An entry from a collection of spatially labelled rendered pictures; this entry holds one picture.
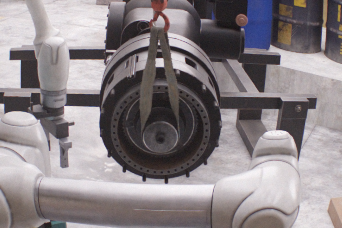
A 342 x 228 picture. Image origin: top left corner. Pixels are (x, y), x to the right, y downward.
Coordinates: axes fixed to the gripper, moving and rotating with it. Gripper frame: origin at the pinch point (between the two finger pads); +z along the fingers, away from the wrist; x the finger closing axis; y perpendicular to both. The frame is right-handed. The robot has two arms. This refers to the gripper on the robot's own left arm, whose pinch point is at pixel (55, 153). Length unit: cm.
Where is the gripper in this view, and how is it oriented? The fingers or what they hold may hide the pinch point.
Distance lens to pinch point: 208.2
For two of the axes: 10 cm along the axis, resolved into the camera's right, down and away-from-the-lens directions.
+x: -5.9, -3.0, 7.5
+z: -0.6, 9.4, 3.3
